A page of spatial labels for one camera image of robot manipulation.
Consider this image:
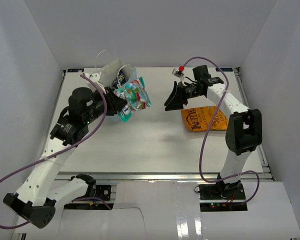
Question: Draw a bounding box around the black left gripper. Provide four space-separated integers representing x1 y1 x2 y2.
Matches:
84 86 128 124

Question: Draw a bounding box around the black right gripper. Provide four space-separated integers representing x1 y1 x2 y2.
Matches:
164 81 203 112

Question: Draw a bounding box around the teal Fox's mint candy bag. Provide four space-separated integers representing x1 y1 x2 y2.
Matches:
114 77 152 123

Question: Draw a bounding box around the blue Kettle chips bag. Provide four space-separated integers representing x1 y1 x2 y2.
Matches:
111 69 127 90

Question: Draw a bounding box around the orange Kettle chips bag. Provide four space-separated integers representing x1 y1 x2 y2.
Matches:
181 106 228 132

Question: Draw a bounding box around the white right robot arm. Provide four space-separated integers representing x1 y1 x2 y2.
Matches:
164 65 263 200

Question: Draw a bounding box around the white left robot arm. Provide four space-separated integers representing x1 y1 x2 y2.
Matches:
3 87 127 229

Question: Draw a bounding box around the light blue paper bag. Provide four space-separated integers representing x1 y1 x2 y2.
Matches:
94 58 137 122

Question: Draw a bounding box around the white front cover sheet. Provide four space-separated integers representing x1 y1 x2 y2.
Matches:
16 181 300 240

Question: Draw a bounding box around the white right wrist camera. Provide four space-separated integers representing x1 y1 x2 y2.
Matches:
172 65 185 86

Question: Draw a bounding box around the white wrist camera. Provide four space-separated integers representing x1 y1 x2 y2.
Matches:
89 72 102 85
172 65 185 86

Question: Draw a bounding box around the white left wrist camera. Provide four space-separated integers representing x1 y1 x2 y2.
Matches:
89 72 102 85

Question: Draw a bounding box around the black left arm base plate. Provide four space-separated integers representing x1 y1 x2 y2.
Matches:
94 185 112 201

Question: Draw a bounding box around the aluminium front frame rail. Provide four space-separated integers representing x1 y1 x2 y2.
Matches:
55 172 273 181

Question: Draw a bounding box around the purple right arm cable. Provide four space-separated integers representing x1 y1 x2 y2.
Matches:
178 56 261 206

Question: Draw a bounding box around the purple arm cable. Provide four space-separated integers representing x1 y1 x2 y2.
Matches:
178 56 261 206
0 73 113 229

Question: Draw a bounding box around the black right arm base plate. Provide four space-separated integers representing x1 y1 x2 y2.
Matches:
194 184 246 200

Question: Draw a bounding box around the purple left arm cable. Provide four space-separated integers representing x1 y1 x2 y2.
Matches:
0 73 113 229

